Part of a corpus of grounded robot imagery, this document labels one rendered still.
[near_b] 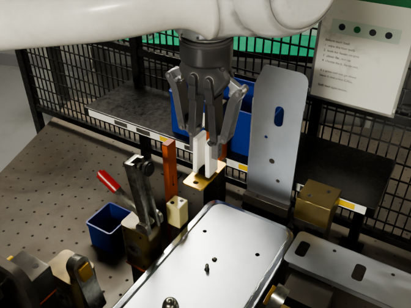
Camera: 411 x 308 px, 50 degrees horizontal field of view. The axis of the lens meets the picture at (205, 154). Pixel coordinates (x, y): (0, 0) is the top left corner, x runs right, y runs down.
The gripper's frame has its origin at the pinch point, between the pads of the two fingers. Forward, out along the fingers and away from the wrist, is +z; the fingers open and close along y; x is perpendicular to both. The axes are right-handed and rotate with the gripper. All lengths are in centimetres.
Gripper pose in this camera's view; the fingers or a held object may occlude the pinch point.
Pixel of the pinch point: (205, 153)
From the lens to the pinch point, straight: 71.5
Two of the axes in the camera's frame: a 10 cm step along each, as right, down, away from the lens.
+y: 8.5, 3.1, -4.2
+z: -0.1, 8.1, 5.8
